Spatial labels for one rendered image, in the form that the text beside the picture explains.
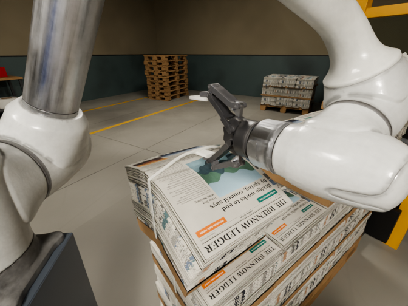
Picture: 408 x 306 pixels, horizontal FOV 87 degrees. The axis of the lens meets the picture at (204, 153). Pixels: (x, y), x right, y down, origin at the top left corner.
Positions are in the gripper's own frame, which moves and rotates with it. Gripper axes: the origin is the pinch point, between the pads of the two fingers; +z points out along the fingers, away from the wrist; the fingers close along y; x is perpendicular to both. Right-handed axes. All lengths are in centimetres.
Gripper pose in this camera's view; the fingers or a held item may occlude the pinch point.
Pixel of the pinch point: (197, 124)
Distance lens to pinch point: 56.2
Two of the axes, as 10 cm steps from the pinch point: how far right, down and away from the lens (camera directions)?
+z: -6.0, -2.6, 7.6
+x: 8.0, -2.4, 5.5
